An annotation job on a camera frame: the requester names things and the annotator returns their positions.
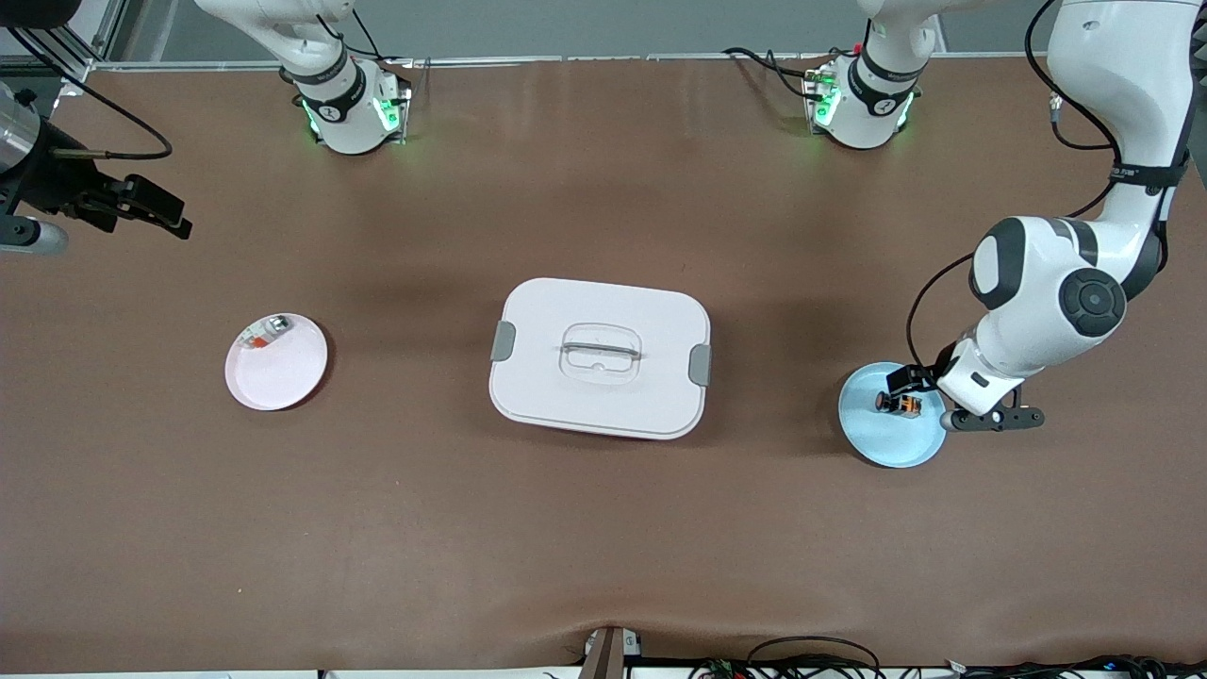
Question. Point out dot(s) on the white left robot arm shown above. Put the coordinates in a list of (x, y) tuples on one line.
[(1028, 321)]

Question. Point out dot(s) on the aluminium frame strut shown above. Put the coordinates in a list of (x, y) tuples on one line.
[(74, 68)]

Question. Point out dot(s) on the light blue round plate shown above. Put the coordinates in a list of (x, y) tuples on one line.
[(886, 438)]

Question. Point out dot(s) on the white lidded storage box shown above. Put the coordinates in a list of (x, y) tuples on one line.
[(566, 302)]

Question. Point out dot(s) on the pink round plate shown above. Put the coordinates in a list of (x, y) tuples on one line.
[(283, 377)]

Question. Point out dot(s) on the red and silver switch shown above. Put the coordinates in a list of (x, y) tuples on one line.
[(264, 335)]

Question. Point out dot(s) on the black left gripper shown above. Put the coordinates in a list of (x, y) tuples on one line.
[(919, 380)]

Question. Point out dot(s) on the orange and black switch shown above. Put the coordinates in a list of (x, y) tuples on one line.
[(903, 404)]

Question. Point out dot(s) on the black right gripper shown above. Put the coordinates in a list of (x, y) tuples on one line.
[(49, 181)]

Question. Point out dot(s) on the aluminium table edge rail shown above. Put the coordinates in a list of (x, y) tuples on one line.
[(613, 58)]

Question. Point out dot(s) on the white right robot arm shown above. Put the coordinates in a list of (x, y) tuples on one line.
[(339, 104)]

